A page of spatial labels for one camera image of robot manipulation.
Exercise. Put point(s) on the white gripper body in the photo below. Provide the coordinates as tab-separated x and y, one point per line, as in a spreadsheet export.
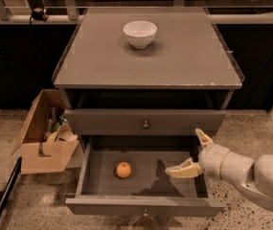
211	161

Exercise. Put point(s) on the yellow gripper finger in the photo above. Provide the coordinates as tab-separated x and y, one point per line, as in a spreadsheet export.
203	138
187	169

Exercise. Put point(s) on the orange fruit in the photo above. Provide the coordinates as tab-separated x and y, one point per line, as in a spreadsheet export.
123	169

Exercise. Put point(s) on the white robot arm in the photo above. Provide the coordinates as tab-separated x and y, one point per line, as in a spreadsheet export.
252	178

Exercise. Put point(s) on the bottom drawer knob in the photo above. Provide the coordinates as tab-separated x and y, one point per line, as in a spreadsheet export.
145	222

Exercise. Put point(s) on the grey drawer cabinet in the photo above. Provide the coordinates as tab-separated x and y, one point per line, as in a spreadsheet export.
186	66

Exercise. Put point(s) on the open grey middle drawer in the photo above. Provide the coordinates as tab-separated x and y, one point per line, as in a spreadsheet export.
101	191

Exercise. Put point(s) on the closed grey top drawer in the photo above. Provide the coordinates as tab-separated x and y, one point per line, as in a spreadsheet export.
150	122

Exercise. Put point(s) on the white ceramic bowl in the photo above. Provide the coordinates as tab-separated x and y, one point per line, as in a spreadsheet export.
140	34

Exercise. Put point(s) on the bottles inside cardboard box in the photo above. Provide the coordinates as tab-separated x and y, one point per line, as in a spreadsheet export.
54	122

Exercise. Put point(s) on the brown cardboard box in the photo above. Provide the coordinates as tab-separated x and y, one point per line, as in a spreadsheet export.
46	142

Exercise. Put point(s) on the black bar on floor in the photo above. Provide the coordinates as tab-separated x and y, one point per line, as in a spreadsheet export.
10	184

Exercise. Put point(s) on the black round object on ledge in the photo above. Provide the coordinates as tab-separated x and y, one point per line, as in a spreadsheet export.
39	14

